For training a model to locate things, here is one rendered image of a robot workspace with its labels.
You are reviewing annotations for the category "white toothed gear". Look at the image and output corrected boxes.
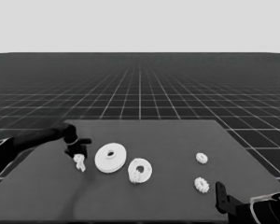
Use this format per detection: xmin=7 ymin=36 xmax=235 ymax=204
xmin=193 ymin=176 xmax=210 ymax=194
xmin=195 ymin=152 xmax=209 ymax=165
xmin=129 ymin=170 xmax=142 ymax=185
xmin=73 ymin=154 xmax=84 ymax=166

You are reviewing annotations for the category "large thick white disc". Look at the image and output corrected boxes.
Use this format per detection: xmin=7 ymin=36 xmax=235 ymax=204
xmin=94 ymin=142 xmax=128 ymax=174

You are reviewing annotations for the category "white round carrier with pins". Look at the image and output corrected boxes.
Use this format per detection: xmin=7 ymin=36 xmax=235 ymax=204
xmin=127 ymin=158 xmax=153 ymax=185

